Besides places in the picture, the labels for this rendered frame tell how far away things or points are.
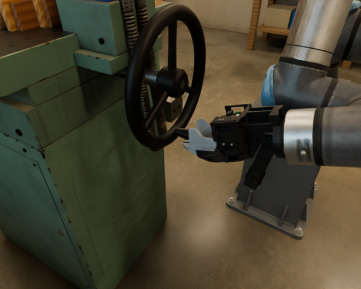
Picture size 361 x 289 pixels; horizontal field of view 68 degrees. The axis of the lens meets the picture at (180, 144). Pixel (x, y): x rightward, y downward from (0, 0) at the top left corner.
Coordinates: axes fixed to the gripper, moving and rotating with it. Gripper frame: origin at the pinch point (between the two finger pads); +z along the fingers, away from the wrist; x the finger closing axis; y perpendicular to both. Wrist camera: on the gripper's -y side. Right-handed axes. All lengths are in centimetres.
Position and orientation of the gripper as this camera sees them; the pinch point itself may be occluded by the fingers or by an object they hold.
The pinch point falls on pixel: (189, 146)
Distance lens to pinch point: 57.2
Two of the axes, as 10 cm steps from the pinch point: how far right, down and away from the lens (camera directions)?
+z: -8.2, -0.1, 5.8
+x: -4.9, 5.3, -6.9
